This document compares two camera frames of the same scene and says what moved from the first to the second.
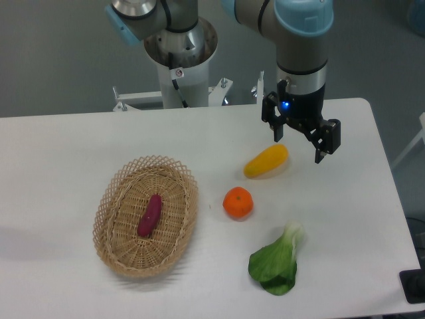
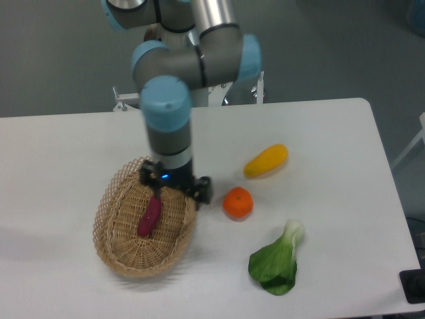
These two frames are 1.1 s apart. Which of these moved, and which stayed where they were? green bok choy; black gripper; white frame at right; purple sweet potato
Moved: black gripper
Stayed: white frame at right; purple sweet potato; green bok choy
